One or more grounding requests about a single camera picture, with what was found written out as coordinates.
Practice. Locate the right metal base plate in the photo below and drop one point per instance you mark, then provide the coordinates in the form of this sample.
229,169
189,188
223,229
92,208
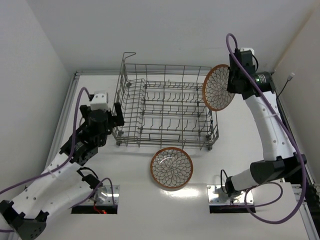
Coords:
217,198

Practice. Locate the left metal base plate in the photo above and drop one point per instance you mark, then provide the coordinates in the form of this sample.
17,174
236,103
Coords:
105,196

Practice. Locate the grey wire dish rack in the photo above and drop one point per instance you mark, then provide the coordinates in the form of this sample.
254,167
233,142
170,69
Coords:
163,106

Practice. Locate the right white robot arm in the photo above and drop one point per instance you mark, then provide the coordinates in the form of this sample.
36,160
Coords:
280,159

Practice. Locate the metal base plate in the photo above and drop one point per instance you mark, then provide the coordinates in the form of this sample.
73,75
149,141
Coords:
217,198
105,196

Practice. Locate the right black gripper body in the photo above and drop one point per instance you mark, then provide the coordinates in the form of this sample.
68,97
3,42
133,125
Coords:
235,81

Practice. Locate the black wall cable white plug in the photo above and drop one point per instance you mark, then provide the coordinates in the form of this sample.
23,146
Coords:
288,79

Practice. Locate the floral plate brown rim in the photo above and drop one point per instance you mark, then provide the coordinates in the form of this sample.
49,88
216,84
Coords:
171,168
214,89

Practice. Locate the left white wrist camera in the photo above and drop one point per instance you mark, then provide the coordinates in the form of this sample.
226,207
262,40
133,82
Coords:
100,101

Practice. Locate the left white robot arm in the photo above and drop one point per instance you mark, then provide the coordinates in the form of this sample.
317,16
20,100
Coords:
62,185

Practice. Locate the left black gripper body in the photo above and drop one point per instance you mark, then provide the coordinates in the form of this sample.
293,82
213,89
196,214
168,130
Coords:
117,116

